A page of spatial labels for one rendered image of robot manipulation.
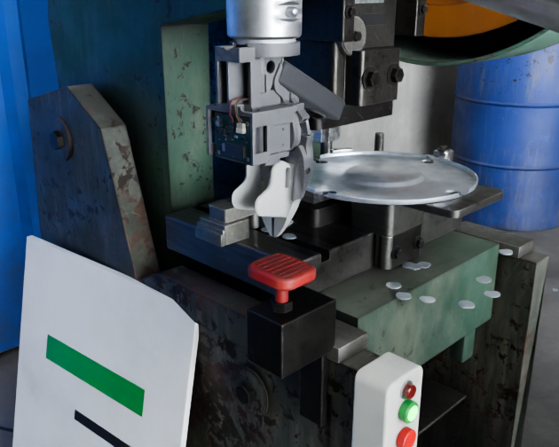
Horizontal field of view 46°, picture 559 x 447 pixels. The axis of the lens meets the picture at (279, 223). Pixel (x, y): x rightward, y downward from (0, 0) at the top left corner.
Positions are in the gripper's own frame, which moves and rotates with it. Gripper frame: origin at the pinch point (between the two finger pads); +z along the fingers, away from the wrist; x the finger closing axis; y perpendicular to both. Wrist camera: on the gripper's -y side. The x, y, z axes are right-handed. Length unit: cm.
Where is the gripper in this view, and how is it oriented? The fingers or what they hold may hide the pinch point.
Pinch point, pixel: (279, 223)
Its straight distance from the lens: 74.8
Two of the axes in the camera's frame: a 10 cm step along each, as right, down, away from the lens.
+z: 0.0, 9.4, 3.3
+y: -7.1, 2.4, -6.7
